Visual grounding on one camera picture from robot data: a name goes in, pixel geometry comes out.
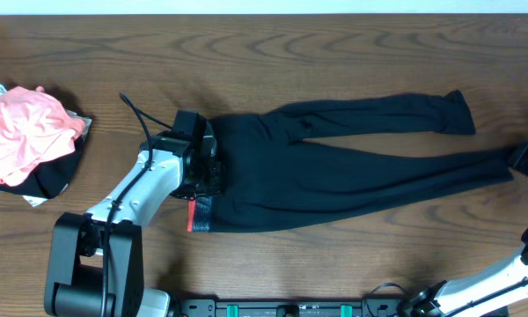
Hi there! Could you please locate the black leggings red waistband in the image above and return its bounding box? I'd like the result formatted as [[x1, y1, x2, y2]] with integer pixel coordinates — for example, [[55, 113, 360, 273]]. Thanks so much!
[[187, 91, 512, 232]]

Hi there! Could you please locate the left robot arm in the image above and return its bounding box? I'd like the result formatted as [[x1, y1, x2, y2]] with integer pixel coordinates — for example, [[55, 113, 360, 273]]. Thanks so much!
[[44, 111, 222, 317]]

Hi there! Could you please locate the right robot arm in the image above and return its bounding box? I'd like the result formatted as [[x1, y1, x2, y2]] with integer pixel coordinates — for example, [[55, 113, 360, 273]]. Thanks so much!
[[398, 228, 528, 317]]

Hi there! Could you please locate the black folded garment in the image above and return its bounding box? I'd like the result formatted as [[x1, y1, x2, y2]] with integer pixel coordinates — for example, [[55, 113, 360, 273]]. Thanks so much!
[[0, 111, 92, 199]]

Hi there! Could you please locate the pink crumpled garment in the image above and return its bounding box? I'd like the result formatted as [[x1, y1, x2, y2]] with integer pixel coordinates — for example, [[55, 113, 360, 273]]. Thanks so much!
[[0, 86, 86, 187]]

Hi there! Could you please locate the left black cable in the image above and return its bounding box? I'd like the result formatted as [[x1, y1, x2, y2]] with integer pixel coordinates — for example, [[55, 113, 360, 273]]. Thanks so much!
[[99, 92, 175, 317]]

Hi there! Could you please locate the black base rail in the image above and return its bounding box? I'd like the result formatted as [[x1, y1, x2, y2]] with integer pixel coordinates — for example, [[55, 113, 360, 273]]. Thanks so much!
[[168, 298, 400, 317]]

